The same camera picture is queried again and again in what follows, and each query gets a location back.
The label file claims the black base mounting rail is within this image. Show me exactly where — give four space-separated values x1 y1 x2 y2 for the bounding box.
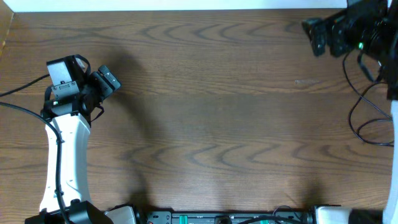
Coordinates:
138 210 383 224

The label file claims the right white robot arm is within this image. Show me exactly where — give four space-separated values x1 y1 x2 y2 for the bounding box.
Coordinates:
302 0 397 223

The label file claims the thin black USB cable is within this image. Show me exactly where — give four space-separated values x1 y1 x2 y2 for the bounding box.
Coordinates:
341 49 393 122

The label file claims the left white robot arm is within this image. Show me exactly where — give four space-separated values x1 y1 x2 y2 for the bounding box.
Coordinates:
25 65 137 223

